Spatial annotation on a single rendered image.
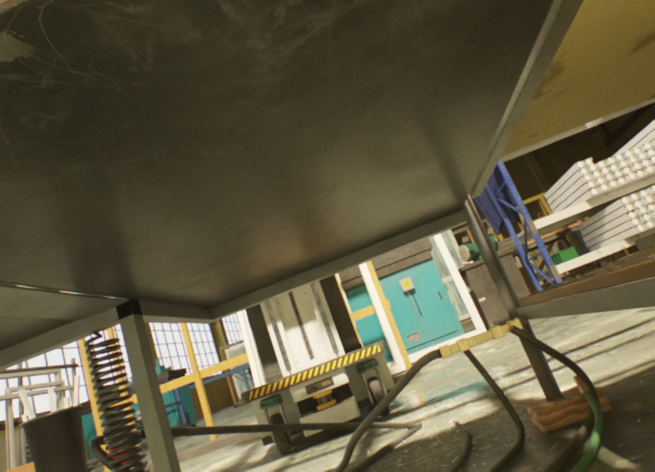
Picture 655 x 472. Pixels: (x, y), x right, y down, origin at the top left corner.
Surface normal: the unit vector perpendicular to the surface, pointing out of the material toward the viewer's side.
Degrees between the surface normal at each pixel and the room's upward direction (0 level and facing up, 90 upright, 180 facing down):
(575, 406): 90
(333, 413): 90
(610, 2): 180
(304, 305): 90
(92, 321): 90
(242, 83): 180
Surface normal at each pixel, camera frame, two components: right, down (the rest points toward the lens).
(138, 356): -0.16, -0.22
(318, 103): 0.34, 0.90
